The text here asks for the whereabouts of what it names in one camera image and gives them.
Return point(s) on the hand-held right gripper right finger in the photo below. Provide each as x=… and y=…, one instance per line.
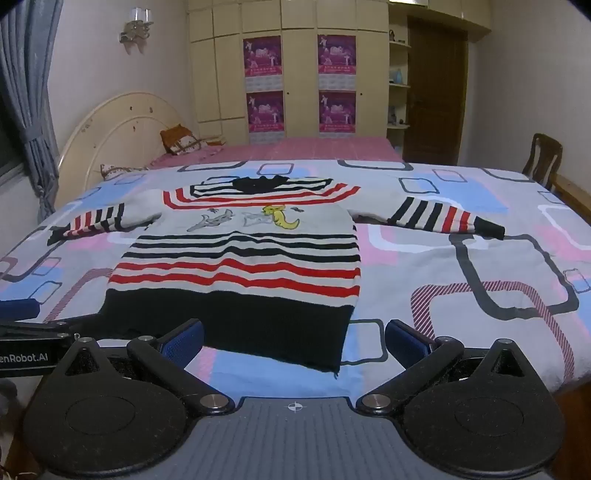
x=407, y=345

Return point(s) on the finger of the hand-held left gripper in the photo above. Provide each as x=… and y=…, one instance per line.
x=18, y=309

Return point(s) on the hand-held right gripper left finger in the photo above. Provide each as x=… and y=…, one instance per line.
x=182, y=345

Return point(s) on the striped knit sweater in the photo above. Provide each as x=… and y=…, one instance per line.
x=240, y=263

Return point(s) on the patterned bed blanket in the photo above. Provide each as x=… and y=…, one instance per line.
x=471, y=281

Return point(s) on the brown patterned pillow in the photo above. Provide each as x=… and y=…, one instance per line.
x=117, y=171

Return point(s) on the cream bed headboard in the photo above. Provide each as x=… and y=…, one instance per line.
x=115, y=124

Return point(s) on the pink bed sheet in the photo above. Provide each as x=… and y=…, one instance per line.
x=314, y=150

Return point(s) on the grey blue curtain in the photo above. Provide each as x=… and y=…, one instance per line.
x=30, y=92

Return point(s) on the wooden chair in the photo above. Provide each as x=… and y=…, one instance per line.
x=545, y=159

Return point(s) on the brown wooden door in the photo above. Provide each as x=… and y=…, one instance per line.
x=436, y=92

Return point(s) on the corner shelf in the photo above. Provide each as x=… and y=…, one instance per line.
x=399, y=87

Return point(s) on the light blue vase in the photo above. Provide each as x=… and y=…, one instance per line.
x=398, y=76

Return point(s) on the cream overhead cabinet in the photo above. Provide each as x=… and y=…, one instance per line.
x=443, y=11

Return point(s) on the cream wardrobe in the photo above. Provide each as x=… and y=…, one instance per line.
x=295, y=18

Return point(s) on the wooden bed frame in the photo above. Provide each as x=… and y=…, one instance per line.
x=575, y=191

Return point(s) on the pink wall poster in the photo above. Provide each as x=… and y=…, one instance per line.
x=265, y=112
x=337, y=111
x=262, y=55
x=337, y=53

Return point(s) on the wall lamp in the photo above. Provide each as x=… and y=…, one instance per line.
x=136, y=25

